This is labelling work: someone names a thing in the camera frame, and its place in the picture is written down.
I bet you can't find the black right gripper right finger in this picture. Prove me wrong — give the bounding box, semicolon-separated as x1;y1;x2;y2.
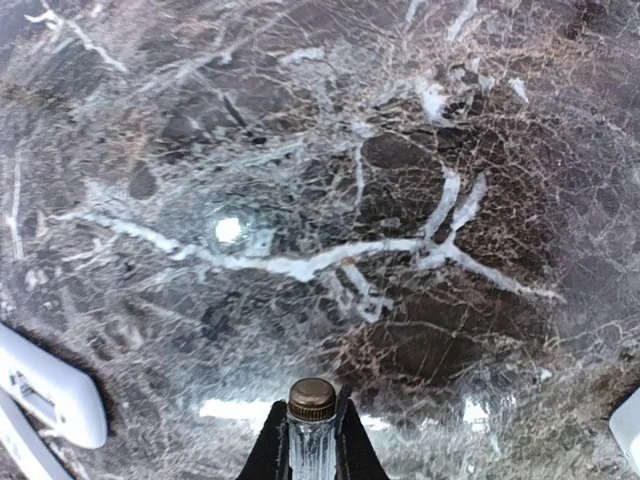
334;385;389;480

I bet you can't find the white remote with compartment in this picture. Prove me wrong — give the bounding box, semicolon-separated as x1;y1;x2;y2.
1;325;108;479

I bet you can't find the white battery cover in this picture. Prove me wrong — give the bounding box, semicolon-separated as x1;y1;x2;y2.
609;390;640;473

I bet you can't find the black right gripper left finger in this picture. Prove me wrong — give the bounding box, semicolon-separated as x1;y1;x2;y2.
237;401;291;480

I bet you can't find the clear handle screwdriver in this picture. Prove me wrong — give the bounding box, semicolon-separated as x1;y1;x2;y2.
287;377;337;480

